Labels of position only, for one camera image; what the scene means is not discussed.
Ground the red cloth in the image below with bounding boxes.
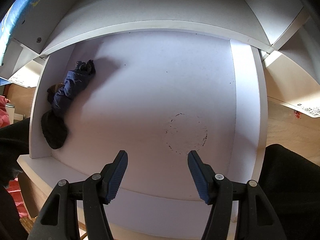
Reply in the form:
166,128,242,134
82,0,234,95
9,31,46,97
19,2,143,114
0,95,12,128

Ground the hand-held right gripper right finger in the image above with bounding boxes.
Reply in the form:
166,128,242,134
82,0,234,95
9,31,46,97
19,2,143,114
187,150,292,240

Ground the navy blue cloth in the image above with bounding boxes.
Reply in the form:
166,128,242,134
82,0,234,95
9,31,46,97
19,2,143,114
47,59,97,120

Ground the white cabinet shelf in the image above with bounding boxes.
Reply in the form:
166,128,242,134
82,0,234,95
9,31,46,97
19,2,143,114
0,0,320,235

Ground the black cloth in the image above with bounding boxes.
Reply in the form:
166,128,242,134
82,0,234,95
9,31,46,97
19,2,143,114
41,110,69,150

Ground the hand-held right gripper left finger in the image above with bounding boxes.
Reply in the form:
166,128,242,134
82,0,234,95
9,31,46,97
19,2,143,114
27,150,129,240

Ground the white patterned mat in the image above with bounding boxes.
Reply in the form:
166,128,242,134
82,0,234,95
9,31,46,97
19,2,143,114
8,71,34,88
280,99,320,118

